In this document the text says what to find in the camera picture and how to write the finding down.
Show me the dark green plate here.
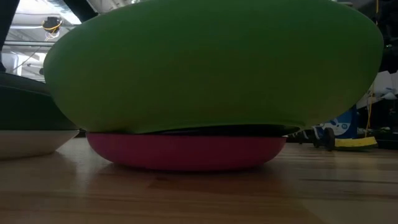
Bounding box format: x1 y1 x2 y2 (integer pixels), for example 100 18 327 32
0 72 80 132

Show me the ceiling cable reel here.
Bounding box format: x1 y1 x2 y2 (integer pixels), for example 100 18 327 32
42 16 64 40

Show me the blue dish soap bottle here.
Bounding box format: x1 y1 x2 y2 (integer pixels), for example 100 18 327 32
314 105 360 140

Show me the yellow sponge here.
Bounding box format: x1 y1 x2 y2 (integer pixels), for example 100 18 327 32
333 136 379 152

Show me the pink plate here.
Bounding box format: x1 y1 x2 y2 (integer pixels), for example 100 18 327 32
86 131 287 173

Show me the light green plate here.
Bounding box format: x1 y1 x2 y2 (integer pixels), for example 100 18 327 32
43 0 384 135

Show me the white plate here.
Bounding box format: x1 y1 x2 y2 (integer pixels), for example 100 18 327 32
0 129 80 161

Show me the wire dish rack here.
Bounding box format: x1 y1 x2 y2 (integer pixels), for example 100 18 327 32
287 124 336 152

